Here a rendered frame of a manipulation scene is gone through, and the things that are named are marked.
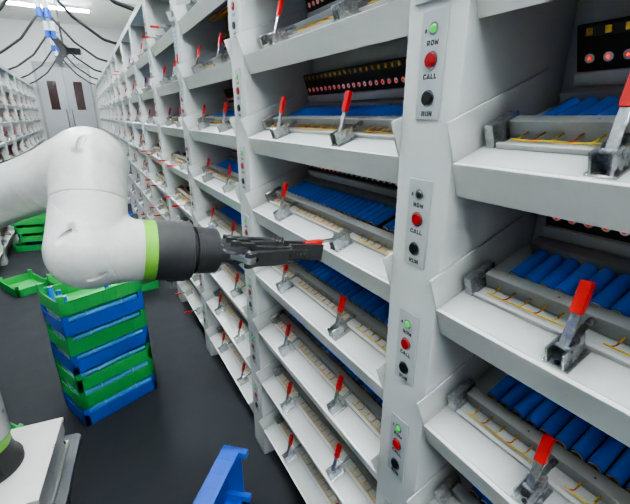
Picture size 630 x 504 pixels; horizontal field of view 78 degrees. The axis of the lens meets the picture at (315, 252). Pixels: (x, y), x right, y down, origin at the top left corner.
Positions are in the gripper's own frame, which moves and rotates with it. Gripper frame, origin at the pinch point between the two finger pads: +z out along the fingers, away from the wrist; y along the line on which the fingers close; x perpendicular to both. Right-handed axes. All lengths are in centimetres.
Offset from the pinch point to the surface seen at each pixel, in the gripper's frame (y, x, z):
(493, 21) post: 27.5, 35.0, 4.2
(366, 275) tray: 11.4, -1.1, 6.5
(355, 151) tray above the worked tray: 7.3, 19.0, 2.8
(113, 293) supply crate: -96, -46, -24
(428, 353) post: 27.1, -7.5, 7.3
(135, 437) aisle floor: -74, -96, -17
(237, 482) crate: -32, -86, 7
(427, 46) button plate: 22.0, 32.2, 0.3
